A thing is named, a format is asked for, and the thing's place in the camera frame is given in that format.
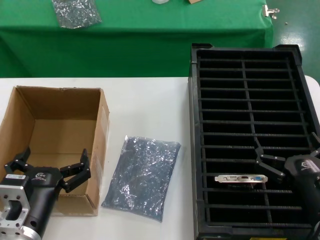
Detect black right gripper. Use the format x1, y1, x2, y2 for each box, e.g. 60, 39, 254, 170
254, 131, 320, 224

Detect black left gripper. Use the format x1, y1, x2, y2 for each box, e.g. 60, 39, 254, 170
3, 146, 92, 234

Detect graphics card with metal bracket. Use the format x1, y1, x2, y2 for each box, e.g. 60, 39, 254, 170
214, 174, 269, 190

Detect grey antistatic bag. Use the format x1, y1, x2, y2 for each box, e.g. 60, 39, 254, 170
101, 134, 182, 223

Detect brown cardboard box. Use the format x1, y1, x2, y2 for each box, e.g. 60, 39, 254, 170
0, 85, 111, 217

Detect black slotted container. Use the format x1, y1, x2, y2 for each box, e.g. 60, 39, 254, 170
187, 42, 320, 240

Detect metal binder clip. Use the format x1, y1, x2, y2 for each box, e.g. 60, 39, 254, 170
262, 4, 281, 20

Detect crumpled silver antistatic bag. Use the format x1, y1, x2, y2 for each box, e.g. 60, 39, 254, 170
51, 0, 104, 30

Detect green tablecloth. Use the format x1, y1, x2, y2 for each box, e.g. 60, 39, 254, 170
0, 0, 276, 79

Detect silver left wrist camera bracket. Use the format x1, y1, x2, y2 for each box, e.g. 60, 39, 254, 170
0, 173, 32, 230

